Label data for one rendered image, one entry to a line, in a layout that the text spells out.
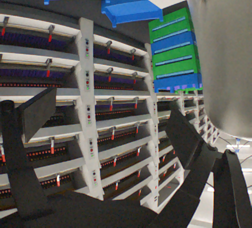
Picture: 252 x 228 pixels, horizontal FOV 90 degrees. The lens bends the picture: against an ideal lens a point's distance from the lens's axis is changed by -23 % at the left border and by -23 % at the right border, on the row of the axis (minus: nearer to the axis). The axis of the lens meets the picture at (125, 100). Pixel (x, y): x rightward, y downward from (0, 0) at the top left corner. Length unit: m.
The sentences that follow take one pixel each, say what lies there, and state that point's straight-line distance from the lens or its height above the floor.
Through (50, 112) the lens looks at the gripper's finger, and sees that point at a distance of 0.18.
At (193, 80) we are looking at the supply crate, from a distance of 0.87.
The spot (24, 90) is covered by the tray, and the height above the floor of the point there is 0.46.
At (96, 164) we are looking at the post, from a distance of 1.00.
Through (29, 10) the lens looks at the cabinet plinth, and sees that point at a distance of 0.95.
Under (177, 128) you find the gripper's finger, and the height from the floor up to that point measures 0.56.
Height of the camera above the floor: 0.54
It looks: 1 degrees down
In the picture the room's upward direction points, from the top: 177 degrees clockwise
